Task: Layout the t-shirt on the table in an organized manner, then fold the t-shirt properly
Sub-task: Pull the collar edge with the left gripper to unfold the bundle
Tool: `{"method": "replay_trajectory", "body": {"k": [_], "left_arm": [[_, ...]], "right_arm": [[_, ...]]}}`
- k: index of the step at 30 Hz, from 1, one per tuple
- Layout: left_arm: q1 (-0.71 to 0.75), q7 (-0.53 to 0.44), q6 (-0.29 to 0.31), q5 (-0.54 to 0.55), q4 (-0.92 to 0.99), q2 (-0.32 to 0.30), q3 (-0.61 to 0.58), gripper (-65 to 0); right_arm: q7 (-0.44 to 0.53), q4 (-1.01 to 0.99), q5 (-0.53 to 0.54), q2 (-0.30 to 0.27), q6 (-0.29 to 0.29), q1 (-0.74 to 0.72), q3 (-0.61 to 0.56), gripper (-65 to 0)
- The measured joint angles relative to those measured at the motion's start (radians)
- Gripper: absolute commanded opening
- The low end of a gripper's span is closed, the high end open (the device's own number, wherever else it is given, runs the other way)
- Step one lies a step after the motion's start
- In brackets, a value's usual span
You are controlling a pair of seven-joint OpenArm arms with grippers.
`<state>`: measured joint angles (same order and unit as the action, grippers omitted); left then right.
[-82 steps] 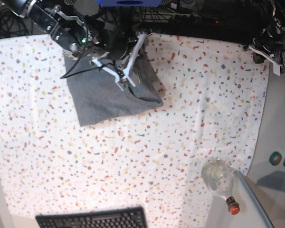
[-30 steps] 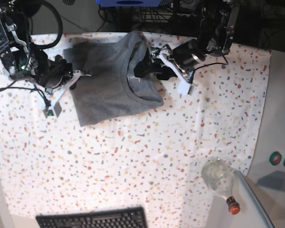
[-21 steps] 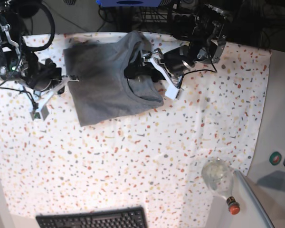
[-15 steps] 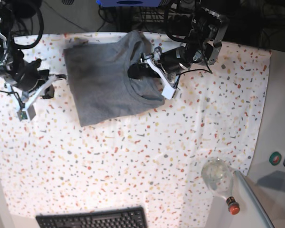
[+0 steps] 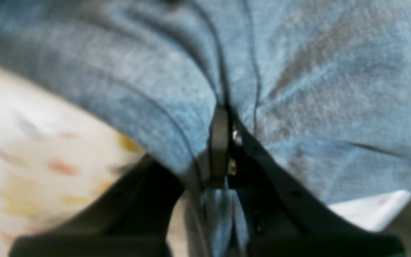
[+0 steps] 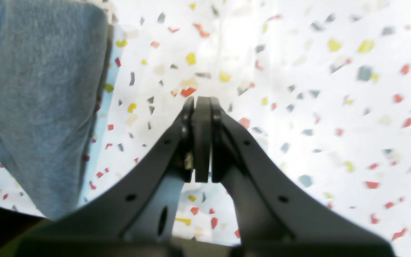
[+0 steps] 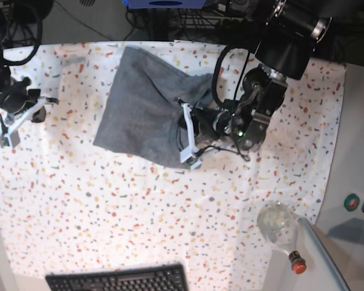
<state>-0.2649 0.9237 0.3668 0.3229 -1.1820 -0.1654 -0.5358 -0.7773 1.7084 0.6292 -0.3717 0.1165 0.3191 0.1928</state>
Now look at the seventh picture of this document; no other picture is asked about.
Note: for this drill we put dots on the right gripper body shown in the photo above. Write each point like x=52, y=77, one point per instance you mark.
x=16, y=97

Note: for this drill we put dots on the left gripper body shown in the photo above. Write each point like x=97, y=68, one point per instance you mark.
x=210, y=125

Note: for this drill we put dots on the grey t-shirt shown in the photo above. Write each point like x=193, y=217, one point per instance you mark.
x=141, y=116

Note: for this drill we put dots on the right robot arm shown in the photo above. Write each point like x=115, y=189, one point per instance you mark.
x=20, y=25

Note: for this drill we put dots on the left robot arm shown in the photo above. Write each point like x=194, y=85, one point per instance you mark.
x=291, y=33

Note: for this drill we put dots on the terrazzo pattern tablecloth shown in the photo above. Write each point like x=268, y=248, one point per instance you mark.
x=68, y=206

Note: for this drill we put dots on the clear glass bottle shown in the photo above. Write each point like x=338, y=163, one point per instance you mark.
x=278, y=225

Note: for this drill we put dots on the blue box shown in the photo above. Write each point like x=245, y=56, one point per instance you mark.
x=139, y=4

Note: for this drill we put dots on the black keyboard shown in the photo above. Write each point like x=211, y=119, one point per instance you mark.
x=169, y=277

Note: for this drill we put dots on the green tape roll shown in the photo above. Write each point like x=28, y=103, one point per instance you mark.
x=351, y=202

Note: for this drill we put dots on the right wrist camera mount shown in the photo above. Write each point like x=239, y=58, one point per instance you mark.
x=9, y=133

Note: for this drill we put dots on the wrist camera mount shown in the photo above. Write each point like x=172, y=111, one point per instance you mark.
x=9, y=133
x=189, y=155

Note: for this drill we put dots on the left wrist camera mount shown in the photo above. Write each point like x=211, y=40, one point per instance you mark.
x=189, y=155

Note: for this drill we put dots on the metal wire rack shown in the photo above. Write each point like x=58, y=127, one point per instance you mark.
x=214, y=15

